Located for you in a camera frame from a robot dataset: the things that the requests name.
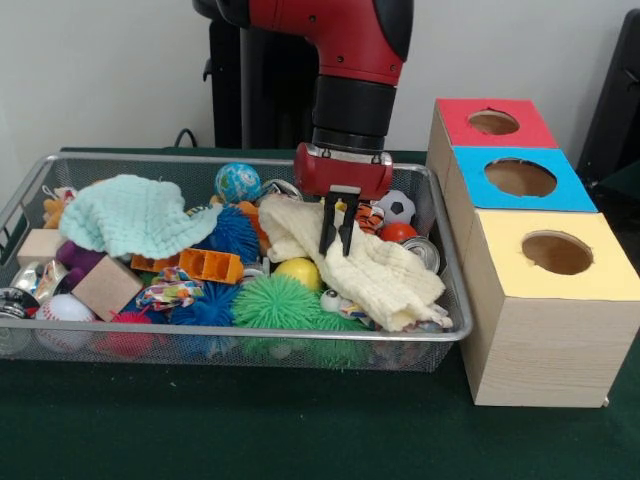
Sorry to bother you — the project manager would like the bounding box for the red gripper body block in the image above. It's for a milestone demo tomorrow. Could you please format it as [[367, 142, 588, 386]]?
[[293, 141, 395, 202]]

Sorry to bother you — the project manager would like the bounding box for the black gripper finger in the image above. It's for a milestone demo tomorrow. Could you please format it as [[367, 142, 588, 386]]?
[[317, 192, 342, 256], [339, 192, 361, 257]]

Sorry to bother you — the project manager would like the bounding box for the cream knitted cloth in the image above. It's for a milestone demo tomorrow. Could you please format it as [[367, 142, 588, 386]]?
[[258, 194, 447, 332]]

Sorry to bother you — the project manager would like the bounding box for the mint knitted cloth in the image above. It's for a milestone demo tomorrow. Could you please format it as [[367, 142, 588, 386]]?
[[58, 173, 224, 260]]

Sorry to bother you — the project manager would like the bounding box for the wooden box with three holes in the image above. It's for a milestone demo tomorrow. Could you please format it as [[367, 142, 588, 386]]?
[[425, 97, 640, 409]]

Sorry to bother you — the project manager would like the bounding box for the tiger striped plush toy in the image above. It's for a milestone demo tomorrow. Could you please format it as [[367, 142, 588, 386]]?
[[355, 202, 386, 235]]

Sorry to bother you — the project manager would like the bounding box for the small soccer ball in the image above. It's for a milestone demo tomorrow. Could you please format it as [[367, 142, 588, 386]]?
[[379, 189, 417, 225]]

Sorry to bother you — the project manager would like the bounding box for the yellow smooth ball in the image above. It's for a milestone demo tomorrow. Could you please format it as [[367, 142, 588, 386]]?
[[273, 257, 324, 294]]

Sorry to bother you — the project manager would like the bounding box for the silver drink can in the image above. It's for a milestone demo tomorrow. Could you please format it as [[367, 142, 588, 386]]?
[[401, 235, 442, 275]]

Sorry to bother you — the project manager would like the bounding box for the green spiky rubber ball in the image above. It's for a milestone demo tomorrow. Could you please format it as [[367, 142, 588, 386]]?
[[230, 272, 324, 331]]

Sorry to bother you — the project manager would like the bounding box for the globe print ball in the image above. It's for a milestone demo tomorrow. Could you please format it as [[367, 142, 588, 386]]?
[[214, 162, 263, 205]]

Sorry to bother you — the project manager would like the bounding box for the orange long toy block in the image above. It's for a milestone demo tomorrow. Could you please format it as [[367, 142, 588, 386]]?
[[130, 248, 245, 286]]

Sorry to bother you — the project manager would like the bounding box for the dark green table cloth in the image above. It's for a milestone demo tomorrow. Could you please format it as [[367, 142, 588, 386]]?
[[0, 146, 640, 480]]

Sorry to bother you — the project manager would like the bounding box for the tan wooden cube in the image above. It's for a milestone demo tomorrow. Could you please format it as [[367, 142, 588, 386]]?
[[72, 254, 145, 321]]

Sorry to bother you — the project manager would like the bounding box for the white baseball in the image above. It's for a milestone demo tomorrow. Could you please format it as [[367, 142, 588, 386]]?
[[33, 293, 96, 324]]

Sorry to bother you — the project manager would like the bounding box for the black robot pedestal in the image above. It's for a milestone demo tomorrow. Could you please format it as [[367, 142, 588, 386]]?
[[192, 0, 326, 151]]

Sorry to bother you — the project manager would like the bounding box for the shallow wire mesh bin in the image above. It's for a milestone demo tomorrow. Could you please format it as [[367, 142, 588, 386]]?
[[0, 152, 474, 374]]

